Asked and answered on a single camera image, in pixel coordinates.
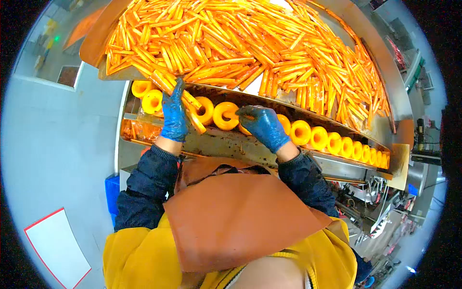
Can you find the pile of orange sticks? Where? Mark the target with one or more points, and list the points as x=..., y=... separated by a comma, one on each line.
x=252, y=43

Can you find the person's left fingers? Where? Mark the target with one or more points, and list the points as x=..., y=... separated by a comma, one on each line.
x=177, y=92

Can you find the row of yellow funnel cups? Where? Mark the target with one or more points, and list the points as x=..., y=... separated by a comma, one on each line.
x=317, y=137

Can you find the blue plastic crate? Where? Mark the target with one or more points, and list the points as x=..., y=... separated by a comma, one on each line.
x=112, y=195

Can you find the person's right fingers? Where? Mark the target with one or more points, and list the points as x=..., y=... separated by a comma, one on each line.
x=247, y=113

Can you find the person's body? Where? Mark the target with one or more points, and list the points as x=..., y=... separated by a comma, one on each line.
x=234, y=224

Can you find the person's left hand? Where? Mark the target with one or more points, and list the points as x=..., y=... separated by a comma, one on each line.
x=175, y=115

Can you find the person's right hand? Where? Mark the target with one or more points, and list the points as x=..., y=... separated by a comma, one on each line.
x=265, y=126

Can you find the curved steel feeding tray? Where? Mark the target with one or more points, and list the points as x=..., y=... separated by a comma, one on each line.
x=95, y=39

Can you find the steel conveyor machine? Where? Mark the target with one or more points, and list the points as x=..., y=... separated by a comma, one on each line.
x=231, y=146

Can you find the small orange stick bundle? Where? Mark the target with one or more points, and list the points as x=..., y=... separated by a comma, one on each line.
x=193, y=108

